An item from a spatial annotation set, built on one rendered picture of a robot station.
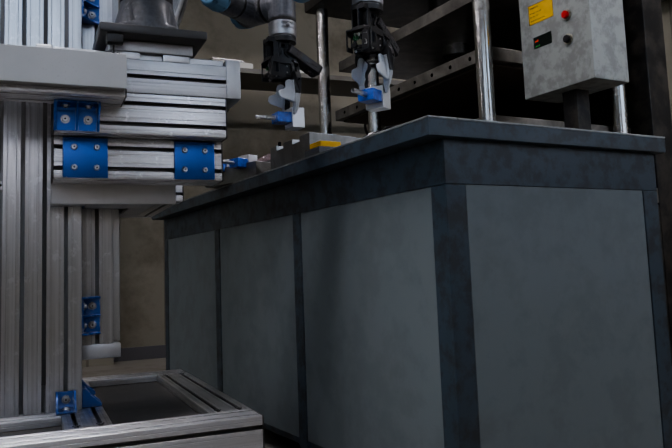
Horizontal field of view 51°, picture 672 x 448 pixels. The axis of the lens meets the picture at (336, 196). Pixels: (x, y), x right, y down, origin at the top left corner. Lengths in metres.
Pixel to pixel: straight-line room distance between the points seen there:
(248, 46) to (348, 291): 3.65
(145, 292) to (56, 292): 3.09
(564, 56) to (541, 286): 1.08
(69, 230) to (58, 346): 0.26
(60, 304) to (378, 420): 0.75
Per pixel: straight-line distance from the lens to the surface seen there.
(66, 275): 1.73
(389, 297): 1.56
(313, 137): 1.95
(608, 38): 2.43
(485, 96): 2.50
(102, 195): 1.67
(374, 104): 1.72
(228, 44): 5.16
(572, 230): 1.62
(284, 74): 1.91
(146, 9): 1.64
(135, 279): 4.77
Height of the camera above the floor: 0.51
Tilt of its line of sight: 6 degrees up
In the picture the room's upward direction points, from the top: 2 degrees counter-clockwise
